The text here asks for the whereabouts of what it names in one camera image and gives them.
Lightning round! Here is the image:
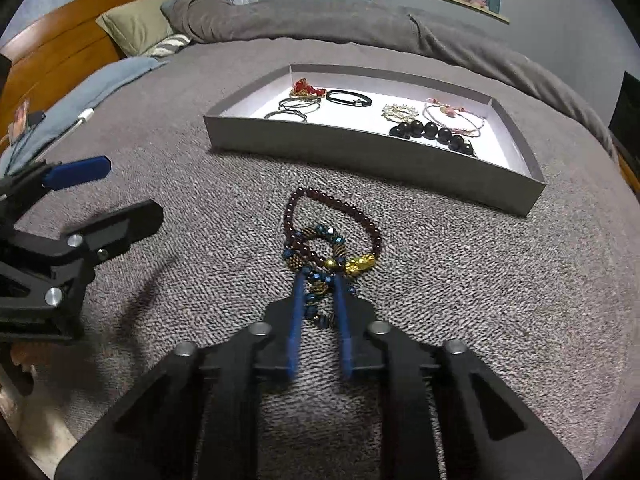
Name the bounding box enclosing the blue bronze bead bracelet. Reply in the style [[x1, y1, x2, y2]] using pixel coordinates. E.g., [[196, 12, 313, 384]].
[[281, 223, 359, 331]]

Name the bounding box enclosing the dark red bead bracelet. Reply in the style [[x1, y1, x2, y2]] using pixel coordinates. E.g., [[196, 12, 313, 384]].
[[282, 186, 384, 279]]

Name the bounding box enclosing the large silver wire bangle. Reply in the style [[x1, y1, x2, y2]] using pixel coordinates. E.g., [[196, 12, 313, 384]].
[[264, 108, 307, 124]]

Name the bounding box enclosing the large black bead bracelet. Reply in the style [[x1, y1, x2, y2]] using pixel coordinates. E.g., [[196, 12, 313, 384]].
[[388, 119, 476, 157]]

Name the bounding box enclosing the white pearl bracelet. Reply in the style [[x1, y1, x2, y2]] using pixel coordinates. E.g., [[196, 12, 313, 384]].
[[380, 103, 420, 124]]

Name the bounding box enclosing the pink cord bracelet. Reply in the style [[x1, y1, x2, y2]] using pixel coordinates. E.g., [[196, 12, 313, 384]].
[[422, 96, 487, 139]]

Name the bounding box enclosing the red and gold bead bracelet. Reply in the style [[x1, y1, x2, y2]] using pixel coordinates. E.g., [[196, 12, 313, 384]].
[[290, 77, 329, 100]]

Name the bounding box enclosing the grey shallow jewelry tray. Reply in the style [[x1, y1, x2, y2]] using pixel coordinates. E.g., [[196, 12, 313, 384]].
[[204, 64, 546, 216]]

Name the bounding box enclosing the person's left hand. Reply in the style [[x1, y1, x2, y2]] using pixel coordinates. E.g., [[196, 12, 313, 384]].
[[10, 341, 50, 396]]

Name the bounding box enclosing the light blue blanket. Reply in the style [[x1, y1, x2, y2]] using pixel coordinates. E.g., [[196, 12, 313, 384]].
[[1, 56, 167, 177]]

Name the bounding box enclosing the wooden headboard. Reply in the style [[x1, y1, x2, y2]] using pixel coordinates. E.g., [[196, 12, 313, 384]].
[[1, 0, 134, 148]]

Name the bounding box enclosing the olive green pillow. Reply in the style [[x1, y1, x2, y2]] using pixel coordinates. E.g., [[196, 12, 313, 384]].
[[96, 0, 175, 56]]

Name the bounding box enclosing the striped grey white pillow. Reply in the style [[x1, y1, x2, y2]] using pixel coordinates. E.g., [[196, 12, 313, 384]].
[[142, 34, 192, 58]]

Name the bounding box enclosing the grey bed cover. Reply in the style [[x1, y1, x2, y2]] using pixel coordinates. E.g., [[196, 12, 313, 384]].
[[8, 37, 637, 480]]

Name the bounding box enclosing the grey folded duvet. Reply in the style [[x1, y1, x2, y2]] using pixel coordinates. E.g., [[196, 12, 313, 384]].
[[160, 0, 617, 159]]

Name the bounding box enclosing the wooden tv stand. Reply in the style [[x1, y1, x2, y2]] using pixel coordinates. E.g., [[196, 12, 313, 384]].
[[618, 153, 640, 197]]

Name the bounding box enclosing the black tv screen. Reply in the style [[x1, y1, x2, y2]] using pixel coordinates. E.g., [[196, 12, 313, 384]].
[[610, 72, 640, 159]]

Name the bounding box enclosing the pink cloth on shelf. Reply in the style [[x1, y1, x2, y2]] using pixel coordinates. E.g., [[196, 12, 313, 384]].
[[461, 0, 489, 10]]

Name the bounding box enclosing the white charger cable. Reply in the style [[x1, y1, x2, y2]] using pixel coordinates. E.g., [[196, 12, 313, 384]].
[[34, 106, 97, 162]]

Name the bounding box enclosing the thin silver cord bracelet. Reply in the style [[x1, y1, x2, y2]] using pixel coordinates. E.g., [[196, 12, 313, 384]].
[[278, 95, 322, 114]]

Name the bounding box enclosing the black cord bracelet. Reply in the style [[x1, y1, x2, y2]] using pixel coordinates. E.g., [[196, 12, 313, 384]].
[[325, 89, 374, 110]]

